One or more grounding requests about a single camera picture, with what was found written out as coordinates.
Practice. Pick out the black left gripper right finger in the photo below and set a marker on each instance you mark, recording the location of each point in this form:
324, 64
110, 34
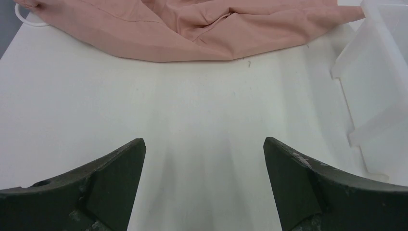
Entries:
313, 196

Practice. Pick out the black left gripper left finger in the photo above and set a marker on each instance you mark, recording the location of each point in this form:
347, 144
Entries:
97, 196

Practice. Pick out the clear plastic bin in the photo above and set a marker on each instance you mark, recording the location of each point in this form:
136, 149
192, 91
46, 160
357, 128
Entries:
373, 72

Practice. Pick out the pink cloth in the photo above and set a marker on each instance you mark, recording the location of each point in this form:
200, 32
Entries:
192, 30

